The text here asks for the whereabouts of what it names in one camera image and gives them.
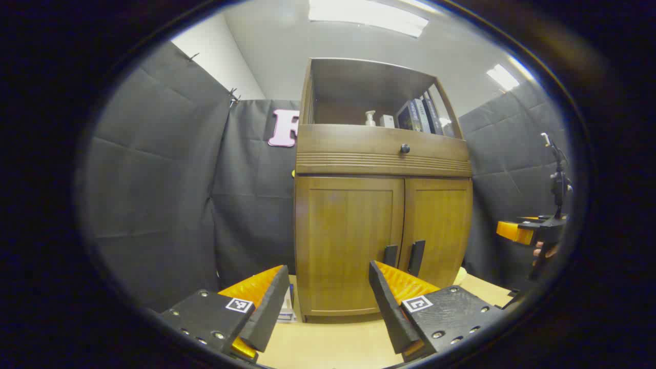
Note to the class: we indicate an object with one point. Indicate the white pump bottle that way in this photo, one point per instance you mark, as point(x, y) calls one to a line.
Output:
point(370, 120)

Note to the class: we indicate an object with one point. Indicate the wooden shoe cabinet door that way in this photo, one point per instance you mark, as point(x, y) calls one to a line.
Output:
point(343, 236)
point(441, 225)

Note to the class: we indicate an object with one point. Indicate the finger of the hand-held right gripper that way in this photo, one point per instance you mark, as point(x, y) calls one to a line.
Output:
point(512, 231)

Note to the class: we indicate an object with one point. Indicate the small white box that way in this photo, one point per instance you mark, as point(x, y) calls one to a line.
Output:
point(387, 122)

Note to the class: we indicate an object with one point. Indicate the small ceiling light panel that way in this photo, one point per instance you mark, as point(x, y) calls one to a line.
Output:
point(503, 77)

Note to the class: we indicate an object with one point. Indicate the wooden double-door shoe cabinet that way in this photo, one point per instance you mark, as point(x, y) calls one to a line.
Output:
point(353, 82)

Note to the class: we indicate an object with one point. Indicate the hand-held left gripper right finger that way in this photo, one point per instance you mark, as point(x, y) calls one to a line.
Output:
point(392, 318)

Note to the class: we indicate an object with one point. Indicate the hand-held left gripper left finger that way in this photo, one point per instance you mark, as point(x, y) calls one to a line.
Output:
point(269, 307)

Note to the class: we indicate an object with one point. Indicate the wooden drawer with black knob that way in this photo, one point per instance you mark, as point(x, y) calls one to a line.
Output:
point(359, 146)

